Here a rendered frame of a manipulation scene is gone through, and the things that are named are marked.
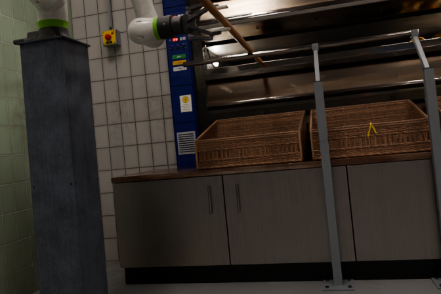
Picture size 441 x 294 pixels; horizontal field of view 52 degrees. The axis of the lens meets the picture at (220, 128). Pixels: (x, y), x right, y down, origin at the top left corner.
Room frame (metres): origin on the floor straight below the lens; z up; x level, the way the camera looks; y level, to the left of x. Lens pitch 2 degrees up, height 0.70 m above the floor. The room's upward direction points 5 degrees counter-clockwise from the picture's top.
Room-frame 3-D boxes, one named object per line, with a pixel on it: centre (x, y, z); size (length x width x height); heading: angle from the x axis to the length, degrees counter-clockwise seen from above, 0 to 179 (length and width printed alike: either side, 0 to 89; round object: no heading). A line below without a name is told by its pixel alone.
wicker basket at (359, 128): (2.38, -0.75, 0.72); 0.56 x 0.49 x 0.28; 77
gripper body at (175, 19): (1.82, 0.10, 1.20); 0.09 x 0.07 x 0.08; 77
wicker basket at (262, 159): (2.52, -0.18, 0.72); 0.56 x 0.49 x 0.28; 75
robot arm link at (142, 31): (1.87, 0.27, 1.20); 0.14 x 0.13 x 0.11; 77
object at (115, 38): (2.96, 0.66, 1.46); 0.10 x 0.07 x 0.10; 76
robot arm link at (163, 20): (1.84, 0.18, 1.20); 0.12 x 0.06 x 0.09; 167
